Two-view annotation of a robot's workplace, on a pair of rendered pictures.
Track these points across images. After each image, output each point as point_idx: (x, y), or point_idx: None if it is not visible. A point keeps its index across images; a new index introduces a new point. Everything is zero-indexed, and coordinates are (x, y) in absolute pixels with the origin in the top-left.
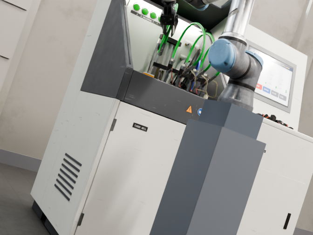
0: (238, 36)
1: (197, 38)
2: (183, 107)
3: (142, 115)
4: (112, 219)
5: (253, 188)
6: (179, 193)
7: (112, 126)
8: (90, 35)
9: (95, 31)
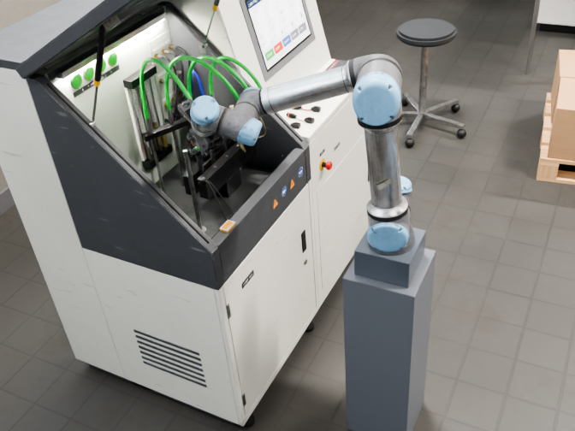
0: (402, 209)
1: (193, 65)
2: (270, 209)
3: (244, 268)
4: (263, 364)
5: (340, 185)
6: (376, 351)
7: (228, 314)
8: (18, 156)
9: (30, 153)
